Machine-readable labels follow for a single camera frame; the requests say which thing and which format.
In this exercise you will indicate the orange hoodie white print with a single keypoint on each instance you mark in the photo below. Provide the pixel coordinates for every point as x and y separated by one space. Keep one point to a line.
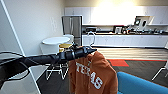
93 76

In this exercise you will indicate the yellow high chair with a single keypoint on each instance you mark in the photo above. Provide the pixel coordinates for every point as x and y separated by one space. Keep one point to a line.
65 46

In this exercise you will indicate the black microwave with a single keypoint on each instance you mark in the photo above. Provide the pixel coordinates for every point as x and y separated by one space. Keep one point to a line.
90 30

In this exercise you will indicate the stainless steel fridge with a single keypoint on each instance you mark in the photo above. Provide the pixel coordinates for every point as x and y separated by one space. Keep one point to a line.
71 30

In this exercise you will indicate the white round high table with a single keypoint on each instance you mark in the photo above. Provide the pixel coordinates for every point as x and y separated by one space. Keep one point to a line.
55 40

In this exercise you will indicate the dark coffee machine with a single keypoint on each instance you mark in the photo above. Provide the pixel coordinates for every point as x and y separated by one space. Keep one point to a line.
118 29

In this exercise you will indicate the white kitchen counter cabinets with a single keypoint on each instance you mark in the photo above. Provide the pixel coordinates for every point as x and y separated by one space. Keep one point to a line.
126 40

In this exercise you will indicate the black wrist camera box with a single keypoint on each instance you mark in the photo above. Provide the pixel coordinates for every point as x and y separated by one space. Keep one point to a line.
74 46

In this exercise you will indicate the white kitchen wall cabinets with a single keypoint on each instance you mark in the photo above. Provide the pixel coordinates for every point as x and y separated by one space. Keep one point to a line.
116 15

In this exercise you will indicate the kitchen wall screen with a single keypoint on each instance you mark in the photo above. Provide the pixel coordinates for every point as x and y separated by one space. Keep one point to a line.
141 21

